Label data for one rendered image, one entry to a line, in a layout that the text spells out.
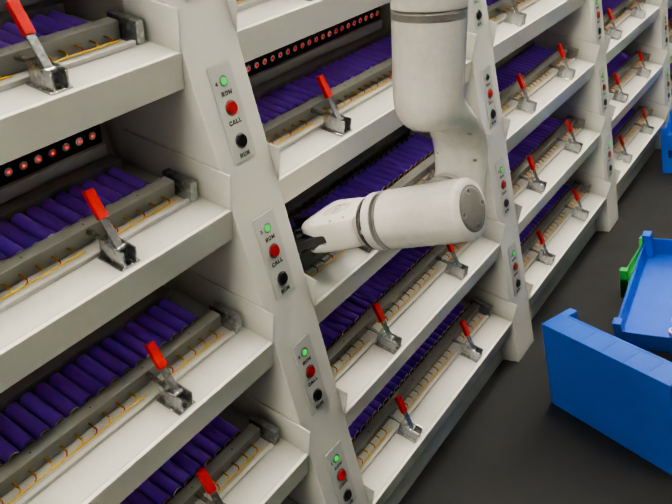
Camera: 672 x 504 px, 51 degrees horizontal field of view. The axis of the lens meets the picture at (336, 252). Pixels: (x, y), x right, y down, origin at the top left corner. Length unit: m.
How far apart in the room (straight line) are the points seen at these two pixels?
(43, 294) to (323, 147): 0.46
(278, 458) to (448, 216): 0.45
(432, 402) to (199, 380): 0.63
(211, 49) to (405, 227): 0.33
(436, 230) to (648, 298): 1.01
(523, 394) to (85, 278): 1.08
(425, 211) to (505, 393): 0.81
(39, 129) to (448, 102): 0.45
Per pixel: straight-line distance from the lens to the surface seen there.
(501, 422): 1.57
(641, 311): 1.82
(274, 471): 1.08
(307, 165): 1.02
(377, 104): 1.21
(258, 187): 0.94
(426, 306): 1.37
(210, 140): 0.89
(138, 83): 0.83
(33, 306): 0.80
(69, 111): 0.78
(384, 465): 1.34
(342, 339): 1.24
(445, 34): 0.85
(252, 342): 0.99
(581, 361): 1.46
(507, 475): 1.46
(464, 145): 0.98
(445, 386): 1.49
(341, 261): 1.14
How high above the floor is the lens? 1.00
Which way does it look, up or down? 24 degrees down
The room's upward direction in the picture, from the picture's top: 15 degrees counter-clockwise
